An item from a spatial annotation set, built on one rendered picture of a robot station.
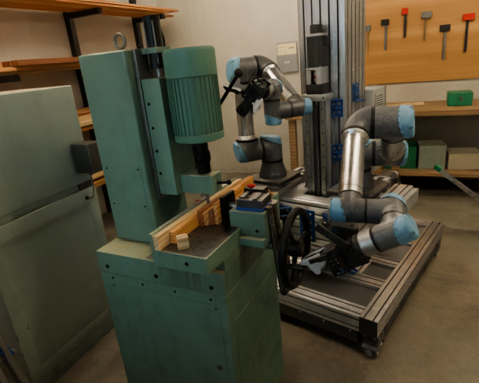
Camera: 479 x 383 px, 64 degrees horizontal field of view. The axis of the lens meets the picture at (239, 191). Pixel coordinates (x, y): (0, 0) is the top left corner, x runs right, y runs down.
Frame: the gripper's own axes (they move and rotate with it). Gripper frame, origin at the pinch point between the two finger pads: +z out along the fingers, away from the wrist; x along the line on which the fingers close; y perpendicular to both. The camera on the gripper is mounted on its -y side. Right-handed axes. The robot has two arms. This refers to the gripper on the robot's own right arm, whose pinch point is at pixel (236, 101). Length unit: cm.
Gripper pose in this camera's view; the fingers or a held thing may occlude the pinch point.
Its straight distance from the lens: 144.6
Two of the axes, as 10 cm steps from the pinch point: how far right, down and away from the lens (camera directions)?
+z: -4.5, 3.3, -8.3
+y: 5.3, -6.4, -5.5
